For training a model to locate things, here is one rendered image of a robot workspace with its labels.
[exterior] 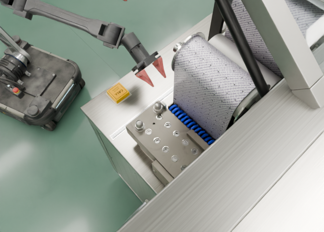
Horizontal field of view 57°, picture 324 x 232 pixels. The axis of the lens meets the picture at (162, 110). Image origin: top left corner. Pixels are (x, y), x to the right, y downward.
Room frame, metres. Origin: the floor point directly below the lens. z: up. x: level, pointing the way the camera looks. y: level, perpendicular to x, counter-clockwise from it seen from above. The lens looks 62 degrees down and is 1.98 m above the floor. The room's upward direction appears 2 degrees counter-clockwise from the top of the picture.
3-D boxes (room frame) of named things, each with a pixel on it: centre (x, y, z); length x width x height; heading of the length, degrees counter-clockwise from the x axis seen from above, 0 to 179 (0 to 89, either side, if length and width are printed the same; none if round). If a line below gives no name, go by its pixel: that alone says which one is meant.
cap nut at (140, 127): (0.45, 0.08, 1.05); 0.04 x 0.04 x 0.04
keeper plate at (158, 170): (0.28, 0.00, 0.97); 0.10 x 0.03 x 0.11; 41
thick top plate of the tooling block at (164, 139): (0.36, -0.06, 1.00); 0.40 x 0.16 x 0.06; 41
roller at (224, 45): (0.58, -0.26, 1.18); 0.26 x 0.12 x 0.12; 41
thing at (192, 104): (0.47, -0.12, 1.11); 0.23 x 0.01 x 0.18; 41
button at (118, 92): (0.67, 0.18, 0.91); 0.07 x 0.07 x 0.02; 41
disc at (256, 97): (0.40, -0.25, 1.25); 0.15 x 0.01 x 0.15; 131
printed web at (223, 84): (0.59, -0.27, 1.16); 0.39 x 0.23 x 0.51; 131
